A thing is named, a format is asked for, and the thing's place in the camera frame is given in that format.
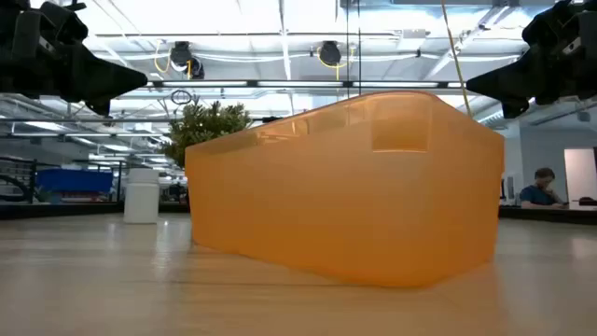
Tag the large blue storage bin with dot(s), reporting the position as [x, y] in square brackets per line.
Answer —
[74, 180]

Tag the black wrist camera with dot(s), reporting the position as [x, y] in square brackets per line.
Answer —
[63, 21]
[545, 23]

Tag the thin black vertical pole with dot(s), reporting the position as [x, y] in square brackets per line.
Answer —
[359, 46]
[347, 46]

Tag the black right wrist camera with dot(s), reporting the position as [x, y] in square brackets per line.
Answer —
[545, 23]

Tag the translucent orange plastic basket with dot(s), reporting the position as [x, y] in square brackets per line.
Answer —
[345, 196]

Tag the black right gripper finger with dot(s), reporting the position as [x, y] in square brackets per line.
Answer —
[503, 81]
[515, 108]

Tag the white board panel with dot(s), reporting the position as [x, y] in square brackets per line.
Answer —
[579, 172]

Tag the black metal railing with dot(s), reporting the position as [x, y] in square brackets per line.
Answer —
[32, 182]

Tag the black table frame rail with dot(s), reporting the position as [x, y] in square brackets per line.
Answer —
[70, 210]

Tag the person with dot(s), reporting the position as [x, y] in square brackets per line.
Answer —
[541, 191]

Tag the white plastic pill bottle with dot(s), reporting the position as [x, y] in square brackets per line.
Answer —
[141, 196]

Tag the small black box on rail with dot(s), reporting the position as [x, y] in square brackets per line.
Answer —
[272, 119]

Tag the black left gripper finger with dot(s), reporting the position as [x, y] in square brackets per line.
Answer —
[101, 107]
[102, 77]

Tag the black frame crossbar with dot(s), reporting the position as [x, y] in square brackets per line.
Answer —
[298, 84]

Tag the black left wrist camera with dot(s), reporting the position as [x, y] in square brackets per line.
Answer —
[63, 21]

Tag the artificial green leafy plant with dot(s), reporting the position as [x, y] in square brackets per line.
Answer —
[205, 128]

